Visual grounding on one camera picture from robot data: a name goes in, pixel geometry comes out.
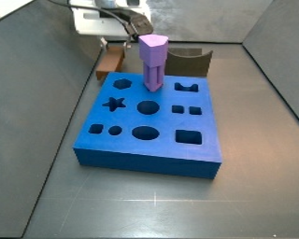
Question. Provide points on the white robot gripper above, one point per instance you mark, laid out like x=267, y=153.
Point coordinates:
x=92, y=22

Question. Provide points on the brown arch block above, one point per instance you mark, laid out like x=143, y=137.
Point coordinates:
x=111, y=62

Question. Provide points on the dark grey curved fixture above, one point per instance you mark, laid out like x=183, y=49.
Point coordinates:
x=187, y=62

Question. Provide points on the purple pentagon peg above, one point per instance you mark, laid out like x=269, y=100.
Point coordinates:
x=154, y=46

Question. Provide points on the blue foam shape-sorter block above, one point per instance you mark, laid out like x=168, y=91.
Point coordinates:
x=158, y=132

